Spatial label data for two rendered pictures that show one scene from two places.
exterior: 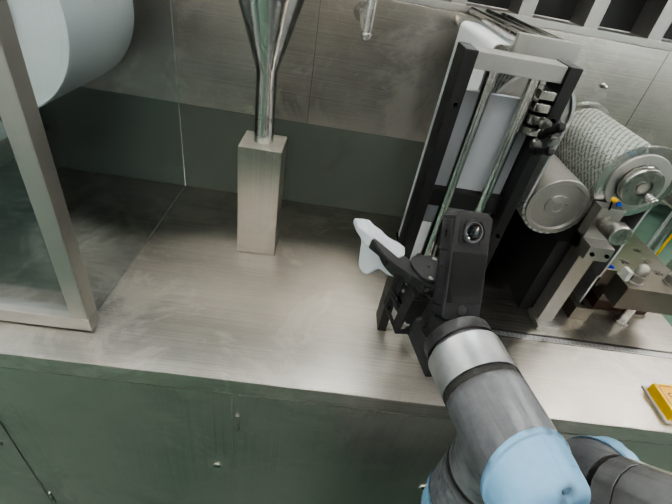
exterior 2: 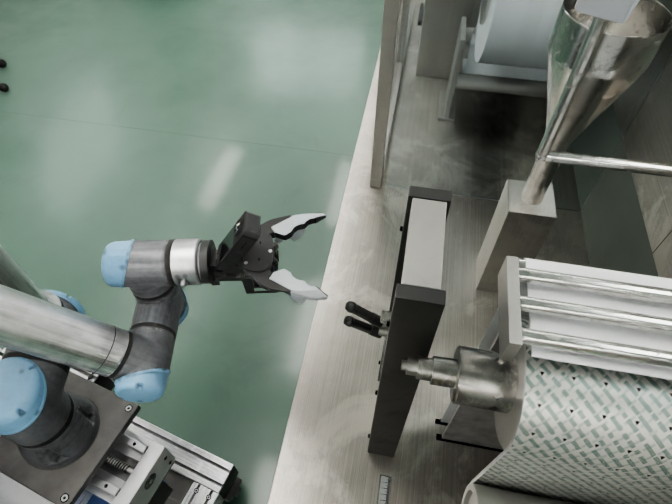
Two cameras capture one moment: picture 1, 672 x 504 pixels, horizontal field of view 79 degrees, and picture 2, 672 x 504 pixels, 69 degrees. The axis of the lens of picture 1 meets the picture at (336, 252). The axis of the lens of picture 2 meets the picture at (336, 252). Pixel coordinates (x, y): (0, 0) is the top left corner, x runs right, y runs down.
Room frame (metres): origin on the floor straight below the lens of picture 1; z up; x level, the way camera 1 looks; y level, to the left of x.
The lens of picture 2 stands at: (0.61, -0.54, 1.85)
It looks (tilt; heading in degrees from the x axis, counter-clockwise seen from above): 52 degrees down; 105
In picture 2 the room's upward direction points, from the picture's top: straight up
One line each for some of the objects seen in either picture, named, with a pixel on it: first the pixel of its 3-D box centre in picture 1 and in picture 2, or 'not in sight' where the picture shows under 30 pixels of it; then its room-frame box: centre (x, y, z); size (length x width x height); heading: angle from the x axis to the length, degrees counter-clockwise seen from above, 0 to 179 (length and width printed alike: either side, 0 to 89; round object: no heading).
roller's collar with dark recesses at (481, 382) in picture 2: not in sight; (482, 378); (0.71, -0.29, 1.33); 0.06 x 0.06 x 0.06; 5
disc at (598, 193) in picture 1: (636, 182); not in sight; (0.76, -0.53, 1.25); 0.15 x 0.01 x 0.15; 95
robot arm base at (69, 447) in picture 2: not in sight; (50, 423); (-0.02, -0.38, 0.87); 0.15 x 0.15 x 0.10
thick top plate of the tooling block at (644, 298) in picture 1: (609, 248); not in sight; (0.93, -0.70, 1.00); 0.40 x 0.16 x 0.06; 5
